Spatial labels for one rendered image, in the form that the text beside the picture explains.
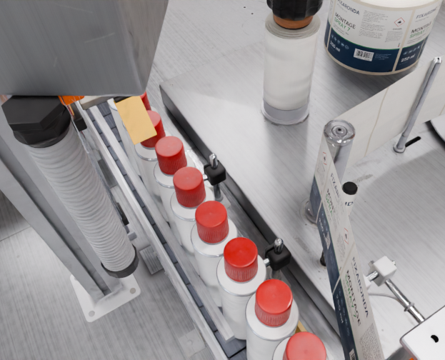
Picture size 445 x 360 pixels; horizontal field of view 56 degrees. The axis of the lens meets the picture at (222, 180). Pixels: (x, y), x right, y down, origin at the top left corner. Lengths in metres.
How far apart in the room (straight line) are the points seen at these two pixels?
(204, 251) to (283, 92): 0.36
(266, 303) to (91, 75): 0.24
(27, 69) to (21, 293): 0.54
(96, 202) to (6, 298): 0.46
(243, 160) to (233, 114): 0.11
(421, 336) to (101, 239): 0.24
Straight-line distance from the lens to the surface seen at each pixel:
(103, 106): 0.86
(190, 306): 0.61
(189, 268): 0.53
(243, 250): 0.40
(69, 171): 0.28
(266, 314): 0.38
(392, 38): 0.86
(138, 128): 0.50
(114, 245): 0.36
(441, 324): 0.34
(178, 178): 0.45
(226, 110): 0.81
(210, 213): 0.42
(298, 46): 0.67
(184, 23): 1.13
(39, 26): 0.23
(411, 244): 0.68
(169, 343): 0.65
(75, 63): 0.24
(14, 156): 0.43
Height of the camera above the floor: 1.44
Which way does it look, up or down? 54 degrees down
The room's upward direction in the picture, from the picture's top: 5 degrees counter-clockwise
